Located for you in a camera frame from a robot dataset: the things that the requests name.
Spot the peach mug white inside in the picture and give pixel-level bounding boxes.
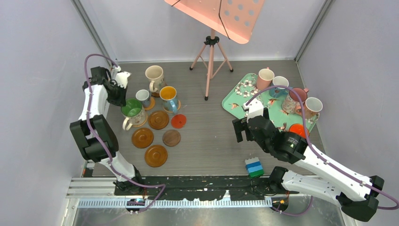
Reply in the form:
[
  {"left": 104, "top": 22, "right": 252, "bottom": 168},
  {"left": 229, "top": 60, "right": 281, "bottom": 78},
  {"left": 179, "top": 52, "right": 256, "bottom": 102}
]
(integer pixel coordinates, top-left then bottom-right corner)
[{"left": 295, "top": 97, "right": 323, "bottom": 119}]

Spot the orange mug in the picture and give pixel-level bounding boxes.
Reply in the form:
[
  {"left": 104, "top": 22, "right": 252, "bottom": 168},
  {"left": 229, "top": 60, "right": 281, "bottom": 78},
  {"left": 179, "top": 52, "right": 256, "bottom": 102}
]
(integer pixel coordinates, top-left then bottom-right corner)
[{"left": 289, "top": 123, "right": 309, "bottom": 138}]

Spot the dark walnut coaster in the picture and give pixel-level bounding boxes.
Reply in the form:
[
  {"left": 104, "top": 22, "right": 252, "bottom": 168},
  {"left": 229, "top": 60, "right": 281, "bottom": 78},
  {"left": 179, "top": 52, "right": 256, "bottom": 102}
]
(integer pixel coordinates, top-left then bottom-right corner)
[{"left": 162, "top": 129, "right": 181, "bottom": 147}]

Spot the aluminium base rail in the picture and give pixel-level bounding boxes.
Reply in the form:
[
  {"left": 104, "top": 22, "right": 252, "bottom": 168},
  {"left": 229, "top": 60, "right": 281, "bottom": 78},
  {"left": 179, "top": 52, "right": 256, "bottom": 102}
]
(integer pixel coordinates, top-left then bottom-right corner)
[{"left": 66, "top": 177, "right": 343, "bottom": 216}]

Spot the cream shell pattern mug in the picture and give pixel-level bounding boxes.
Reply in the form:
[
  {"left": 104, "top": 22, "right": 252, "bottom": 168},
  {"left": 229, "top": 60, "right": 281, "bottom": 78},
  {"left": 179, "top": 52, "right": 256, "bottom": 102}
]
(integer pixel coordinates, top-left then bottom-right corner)
[{"left": 145, "top": 65, "right": 166, "bottom": 94}]

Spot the light plain wooden coaster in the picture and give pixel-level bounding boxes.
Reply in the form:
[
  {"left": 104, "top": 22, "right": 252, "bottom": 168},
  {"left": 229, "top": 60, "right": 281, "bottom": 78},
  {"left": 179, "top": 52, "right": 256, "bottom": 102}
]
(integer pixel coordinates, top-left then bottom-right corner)
[{"left": 144, "top": 96, "right": 156, "bottom": 111}]

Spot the pink music stand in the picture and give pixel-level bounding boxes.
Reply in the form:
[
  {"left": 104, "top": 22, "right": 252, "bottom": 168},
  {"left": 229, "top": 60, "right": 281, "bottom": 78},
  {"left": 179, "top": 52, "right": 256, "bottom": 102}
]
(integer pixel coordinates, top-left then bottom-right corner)
[{"left": 165, "top": 0, "right": 265, "bottom": 101}]

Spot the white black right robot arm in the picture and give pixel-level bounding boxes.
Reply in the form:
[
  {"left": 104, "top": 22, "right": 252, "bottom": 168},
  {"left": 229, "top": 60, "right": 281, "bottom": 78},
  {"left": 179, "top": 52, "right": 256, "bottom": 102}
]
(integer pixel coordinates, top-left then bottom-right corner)
[{"left": 232, "top": 109, "right": 384, "bottom": 222}]

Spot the green inside cream mug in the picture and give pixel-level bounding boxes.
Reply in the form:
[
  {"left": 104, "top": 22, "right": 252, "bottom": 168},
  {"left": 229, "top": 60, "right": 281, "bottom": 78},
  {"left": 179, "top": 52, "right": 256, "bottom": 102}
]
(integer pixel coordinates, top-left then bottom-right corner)
[{"left": 121, "top": 98, "right": 148, "bottom": 131}]

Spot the red round paper coaster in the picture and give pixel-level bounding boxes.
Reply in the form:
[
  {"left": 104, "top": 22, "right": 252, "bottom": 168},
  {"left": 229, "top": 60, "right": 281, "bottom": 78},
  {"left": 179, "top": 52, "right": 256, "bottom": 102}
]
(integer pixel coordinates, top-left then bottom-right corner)
[{"left": 171, "top": 114, "right": 187, "bottom": 129}]

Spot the small blue patterned mug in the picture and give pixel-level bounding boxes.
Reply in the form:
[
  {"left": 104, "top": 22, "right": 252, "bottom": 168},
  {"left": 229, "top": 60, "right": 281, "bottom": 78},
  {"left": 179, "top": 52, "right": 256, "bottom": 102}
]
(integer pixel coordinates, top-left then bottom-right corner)
[{"left": 136, "top": 89, "right": 151, "bottom": 108}]

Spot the blue green toy brick stack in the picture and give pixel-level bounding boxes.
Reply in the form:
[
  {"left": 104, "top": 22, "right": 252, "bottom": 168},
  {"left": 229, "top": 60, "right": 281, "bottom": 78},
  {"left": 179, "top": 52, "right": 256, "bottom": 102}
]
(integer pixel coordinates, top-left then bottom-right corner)
[{"left": 244, "top": 157, "right": 264, "bottom": 178}]

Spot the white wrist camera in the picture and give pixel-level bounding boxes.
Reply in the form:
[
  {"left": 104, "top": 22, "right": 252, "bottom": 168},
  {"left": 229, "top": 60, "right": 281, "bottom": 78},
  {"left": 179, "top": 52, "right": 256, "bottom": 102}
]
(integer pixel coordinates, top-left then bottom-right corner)
[
  {"left": 242, "top": 99, "right": 264, "bottom": 119},
  {"left": 111, "top": 66, "right": 131, "bottom": 89}
]

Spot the woven rattan coaster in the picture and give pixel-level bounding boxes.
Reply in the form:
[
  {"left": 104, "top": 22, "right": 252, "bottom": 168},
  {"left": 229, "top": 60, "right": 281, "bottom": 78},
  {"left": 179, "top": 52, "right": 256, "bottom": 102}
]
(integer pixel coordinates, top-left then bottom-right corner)
[
  {"left": 130, "top": 116, "right": 148, "bottom": 127},
  {"left": 162, "top": 99, "right": 181, "bottom": 114}
]

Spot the pink inside floral mug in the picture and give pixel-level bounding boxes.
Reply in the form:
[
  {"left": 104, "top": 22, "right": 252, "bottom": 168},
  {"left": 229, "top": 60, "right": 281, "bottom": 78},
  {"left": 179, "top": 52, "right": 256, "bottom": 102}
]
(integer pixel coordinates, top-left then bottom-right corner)
[{"left": 281, "top": 88, "right": 309, "bottom": 114}]

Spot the white inside teal mug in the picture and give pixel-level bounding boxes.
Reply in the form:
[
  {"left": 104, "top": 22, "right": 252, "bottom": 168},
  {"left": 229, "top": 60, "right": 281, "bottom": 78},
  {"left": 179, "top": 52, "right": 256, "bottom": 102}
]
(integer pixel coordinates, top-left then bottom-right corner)
[{"left": 269, "top": 76, "right": 289, "bottom": 98}]

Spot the mint green floral tray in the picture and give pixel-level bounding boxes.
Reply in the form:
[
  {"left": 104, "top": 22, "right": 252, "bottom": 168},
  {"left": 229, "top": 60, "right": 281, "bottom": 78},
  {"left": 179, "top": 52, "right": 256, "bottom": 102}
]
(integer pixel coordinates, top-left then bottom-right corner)
[{"left": 222, "top": 73, "right": 303, "bottom": 130}]

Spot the yellow inside blue mug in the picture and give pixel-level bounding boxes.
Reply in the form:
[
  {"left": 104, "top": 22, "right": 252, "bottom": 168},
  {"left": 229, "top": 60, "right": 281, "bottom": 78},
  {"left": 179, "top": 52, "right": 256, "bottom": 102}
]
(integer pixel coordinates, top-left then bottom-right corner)
[{"left": 160, "top": 86, "right": 181, "bottom": 114}]

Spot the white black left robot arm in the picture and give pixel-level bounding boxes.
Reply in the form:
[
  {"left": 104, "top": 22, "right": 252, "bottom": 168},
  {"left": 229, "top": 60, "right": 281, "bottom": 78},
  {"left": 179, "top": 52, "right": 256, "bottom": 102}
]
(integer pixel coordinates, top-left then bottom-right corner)
[{"left": 70, "top": 66, "right": 144, "bottom": 195}]

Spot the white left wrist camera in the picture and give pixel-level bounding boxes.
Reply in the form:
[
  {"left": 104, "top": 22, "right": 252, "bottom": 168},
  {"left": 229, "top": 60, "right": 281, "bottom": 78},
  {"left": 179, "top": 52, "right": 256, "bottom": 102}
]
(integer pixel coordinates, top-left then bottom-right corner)
[{"left": 111, "top": 66, "right": 131, "bottom": 89}]

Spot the pink white inside mug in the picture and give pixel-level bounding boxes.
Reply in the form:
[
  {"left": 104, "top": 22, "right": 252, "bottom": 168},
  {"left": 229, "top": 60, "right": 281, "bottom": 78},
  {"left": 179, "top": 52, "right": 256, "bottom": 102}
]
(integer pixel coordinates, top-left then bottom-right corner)
[{"left": 256, "top": 67, "right": 275, "bottom": 90}]

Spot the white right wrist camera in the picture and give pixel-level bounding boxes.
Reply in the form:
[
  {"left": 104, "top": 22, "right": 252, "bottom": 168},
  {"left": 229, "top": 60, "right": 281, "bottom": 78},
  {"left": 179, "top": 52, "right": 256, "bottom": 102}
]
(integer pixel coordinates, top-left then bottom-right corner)
[{"left": 242, "top": 99, "right": 264, "bottom": 119}]

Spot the large ridged brown wooden coaster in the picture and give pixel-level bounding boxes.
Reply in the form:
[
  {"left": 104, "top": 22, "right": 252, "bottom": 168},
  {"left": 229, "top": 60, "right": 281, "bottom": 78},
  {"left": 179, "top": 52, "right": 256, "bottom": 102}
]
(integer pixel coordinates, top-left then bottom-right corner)
[{"left": 148, "top": 110, "right": 169, "bottom": 130}]

